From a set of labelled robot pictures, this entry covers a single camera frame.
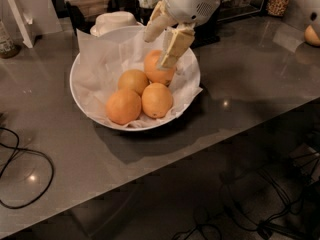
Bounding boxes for black cup left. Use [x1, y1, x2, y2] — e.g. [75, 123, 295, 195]
[138, 6, 154, 25]

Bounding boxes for cables on floor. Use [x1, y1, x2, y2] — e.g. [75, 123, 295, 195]
[170, 143, 320, 240]

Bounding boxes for white paper liner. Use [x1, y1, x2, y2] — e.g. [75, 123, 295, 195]
[71, 18, 204, 129]

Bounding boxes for black cable on table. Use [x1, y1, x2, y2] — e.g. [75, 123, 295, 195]
[0, 126, 55, 210]

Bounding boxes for jar of nuts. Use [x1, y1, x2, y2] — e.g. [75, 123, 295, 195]
[266, 0, 290, 17]

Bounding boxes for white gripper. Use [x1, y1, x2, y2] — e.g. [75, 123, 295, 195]
[144, 0, 221, 70]

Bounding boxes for black cup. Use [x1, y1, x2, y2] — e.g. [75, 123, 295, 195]
[191, 9, 220, 49]
[138, 6, 154, 25]

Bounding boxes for glass bottle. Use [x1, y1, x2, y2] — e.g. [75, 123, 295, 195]
[0, 20, 19, 59]

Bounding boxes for white sign holder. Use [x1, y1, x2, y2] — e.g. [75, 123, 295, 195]
[7, 0, 35, 48]

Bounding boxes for black cup right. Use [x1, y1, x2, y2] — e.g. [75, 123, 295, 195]
[191, 9, 220, 49]

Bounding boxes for white bowl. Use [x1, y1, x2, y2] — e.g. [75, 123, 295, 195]
[69, 24, 202, 132]

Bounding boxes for orange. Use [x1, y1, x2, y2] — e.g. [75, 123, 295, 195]
[105, 89, 141, 125]
[141, 83, 173, 118]
[118, 69, 149, 95]
[144, 50, 176, 86]

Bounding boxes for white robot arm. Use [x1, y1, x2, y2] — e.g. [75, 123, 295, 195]
[144, 0, 320, 70]

